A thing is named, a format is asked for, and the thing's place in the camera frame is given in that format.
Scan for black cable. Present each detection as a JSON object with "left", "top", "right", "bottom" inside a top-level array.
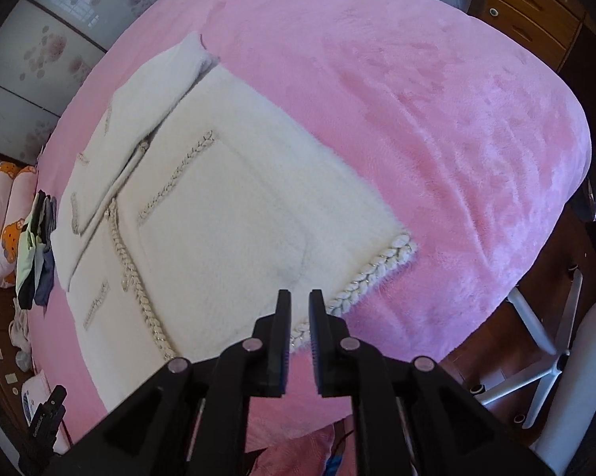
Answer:
[{"left": 328, "top": 426, "right": 358, "bottom": 459}]

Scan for floral sliding door wardrobe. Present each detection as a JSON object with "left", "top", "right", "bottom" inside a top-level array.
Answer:
[{"left": 0, "top": 0, "right": 180, "bottom": 164}]

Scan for white knitted cardigan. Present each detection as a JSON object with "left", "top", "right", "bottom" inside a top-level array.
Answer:
[{"left": 59, "top": 31, "right": 419, "bottom": 412}]

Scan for wooden drawer cabinet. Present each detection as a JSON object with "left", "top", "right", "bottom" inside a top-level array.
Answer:
[{"left": 466, "top": 0, "right": 596, "bottom": 67}]

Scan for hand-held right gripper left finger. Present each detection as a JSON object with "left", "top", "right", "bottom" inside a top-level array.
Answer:
[{"left": 45, "top": 288, "right": 293, "bottom": 476}]

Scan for beige crumpled cloth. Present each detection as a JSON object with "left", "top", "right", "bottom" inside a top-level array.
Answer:
[{"left": 8, "top": 307, "right": 34, "bottom": 349}]

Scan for white office chair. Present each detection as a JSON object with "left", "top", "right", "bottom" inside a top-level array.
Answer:
[{"left": 476, "top": 270, "right": 596, "bottom": 476}]

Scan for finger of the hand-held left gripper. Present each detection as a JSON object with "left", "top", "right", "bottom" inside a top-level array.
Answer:
[{"left": 47, "top": 384, "right": 69, "bottom": 415}]

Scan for stack of folded clothes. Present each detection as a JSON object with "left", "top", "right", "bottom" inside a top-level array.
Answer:
[{"left": 14, "top": 225, "right": 49, "bottom": 298}]

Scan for white printed pillow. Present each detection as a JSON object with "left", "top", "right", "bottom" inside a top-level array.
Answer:
[{"left": 19, "top": 371, "right": 56, "bottom": 424}]

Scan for pink bear print quilt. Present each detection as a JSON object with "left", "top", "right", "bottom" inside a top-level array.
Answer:
[{"left": 0, "top": 159, "right": 40, "bottom": 288}]

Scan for navy blue folded garment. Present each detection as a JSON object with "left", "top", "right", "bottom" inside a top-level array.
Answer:
[{"left": 33, "top": 248, "right": 56, "bottom": 307}]

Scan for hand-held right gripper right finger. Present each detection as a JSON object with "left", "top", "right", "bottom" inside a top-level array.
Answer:
[{"left": 308, "top": 288, "right": 556, "bottom": 476}]

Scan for pink fleece blanket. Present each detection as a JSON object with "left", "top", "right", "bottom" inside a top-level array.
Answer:
[{"left": 27, "top": 0, "right": 592, "bottom": 449}]

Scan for dark grey folded garment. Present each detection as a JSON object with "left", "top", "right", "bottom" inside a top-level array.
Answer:
[{"left": 33, "top": 189, "right": 59, "bottom": 247}]

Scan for pink fleece robe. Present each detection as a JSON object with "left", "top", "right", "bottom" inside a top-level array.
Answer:
[{"left": 248, "top": 421, "right": 358, "bottom": 476}]

